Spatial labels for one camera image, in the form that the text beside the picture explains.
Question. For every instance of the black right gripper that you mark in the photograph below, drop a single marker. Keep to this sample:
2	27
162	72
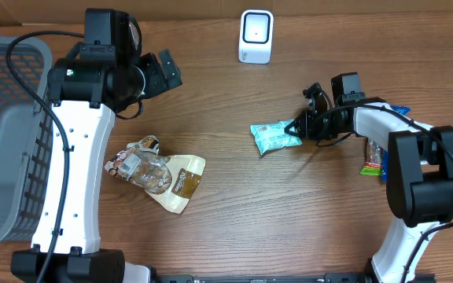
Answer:
308	132

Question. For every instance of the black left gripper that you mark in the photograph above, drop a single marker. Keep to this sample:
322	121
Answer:
159	82

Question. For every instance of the teal snack packet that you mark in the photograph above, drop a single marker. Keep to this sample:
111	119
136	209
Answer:
272	136

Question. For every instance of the green gummy candy bag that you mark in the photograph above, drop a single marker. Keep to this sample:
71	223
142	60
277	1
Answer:
373	161

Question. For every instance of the beige cookie pouch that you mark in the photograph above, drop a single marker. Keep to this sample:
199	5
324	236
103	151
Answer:
169	180

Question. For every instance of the blue cookie packet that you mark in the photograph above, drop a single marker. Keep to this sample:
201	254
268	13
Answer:
385	157

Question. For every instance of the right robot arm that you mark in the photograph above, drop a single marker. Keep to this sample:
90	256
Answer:
419	186

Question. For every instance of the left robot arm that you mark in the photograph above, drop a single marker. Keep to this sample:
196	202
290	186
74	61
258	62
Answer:
87	91

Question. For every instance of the white barcode scanner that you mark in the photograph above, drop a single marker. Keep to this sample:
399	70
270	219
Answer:
256	36

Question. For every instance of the grey plastic shopping basket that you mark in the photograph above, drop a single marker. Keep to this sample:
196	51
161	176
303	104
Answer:
25	149

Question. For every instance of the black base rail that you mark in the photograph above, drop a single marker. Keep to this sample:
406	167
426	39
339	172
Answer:
327	278

